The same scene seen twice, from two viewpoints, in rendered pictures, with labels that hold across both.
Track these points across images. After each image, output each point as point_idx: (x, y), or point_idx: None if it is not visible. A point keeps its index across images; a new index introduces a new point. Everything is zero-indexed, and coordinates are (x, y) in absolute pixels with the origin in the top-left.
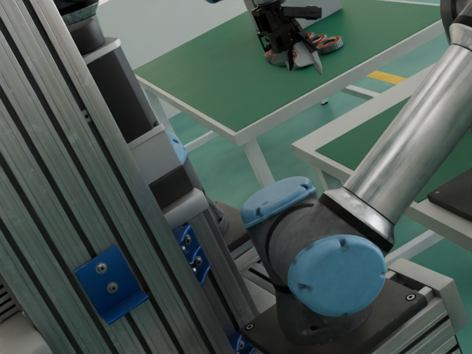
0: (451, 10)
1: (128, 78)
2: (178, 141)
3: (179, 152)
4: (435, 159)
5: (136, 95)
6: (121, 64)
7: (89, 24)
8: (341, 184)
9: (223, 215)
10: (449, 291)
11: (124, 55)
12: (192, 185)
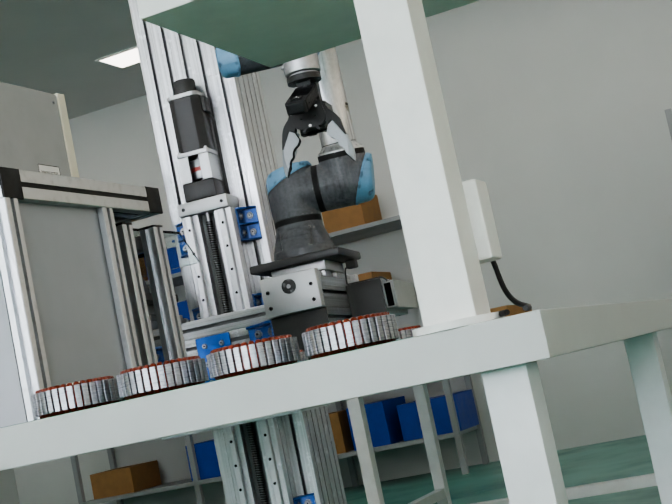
0: None
1: (173, 121)
2: (271, 175)
3: (268, 184)
4: None
5: (175, 132)
6: (171, 112)
7: (172, 84)
8: (641, 416)
9: (280, 251)
10: None
11: (174, 107)
12: (185, 200)
